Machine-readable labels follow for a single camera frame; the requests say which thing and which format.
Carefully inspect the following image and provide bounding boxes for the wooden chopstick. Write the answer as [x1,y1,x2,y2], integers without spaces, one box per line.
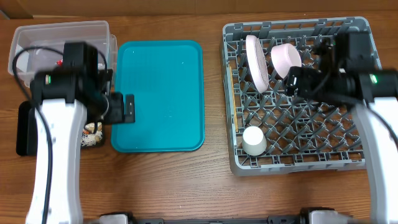
[228,64,239,133]

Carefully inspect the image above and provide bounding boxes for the cream ceramic cup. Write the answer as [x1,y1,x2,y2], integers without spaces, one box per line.
[242,126,267,156]

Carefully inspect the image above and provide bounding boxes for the white rice pile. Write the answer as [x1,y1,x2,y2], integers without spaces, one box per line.
[80,121,104,147]

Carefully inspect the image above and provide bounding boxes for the clear plastic bin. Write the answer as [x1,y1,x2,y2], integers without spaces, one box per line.
[8,21,118,86]

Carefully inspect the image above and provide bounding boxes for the teal plastic tray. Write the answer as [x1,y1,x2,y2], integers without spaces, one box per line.
[111,40,205,153]

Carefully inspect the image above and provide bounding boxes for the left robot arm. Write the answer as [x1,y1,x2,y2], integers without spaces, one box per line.
[25,42,135,223]

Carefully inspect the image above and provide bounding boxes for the grey dishwasher rack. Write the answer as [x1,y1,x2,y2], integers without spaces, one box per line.
[221,17,371,176]

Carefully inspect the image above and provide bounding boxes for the pink plate with rice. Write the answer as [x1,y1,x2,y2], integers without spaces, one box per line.
[246,35,269,93]

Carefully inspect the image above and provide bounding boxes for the black tray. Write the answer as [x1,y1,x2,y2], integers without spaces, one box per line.
[16,101,104,156]

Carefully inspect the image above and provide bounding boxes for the pink bowl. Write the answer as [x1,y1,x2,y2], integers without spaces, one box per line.
[271,44,302,78]

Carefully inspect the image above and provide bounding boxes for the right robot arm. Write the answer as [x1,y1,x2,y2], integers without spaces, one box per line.
[284,31,397,223]

